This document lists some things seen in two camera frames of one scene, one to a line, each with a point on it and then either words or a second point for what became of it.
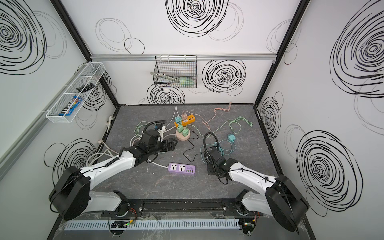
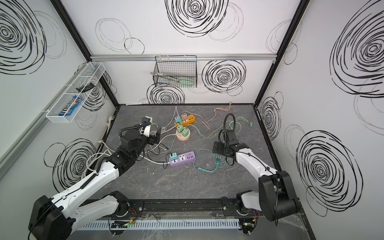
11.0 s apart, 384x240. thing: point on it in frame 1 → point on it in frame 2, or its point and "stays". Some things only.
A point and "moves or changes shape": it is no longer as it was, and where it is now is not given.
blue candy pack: (76, 103) stays
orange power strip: (190, 119) stays
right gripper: (212, 169) → (221, 148)
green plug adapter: (180, 128) stays
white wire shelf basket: (66, 107) stays
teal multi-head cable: (225, 146) moves or changes shape
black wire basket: (175, 71) stays
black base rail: (182, 208) stays
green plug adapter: (185, 132) stays
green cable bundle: (137, 127) moves or changes shape
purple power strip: (181, 168) → (183, 158)
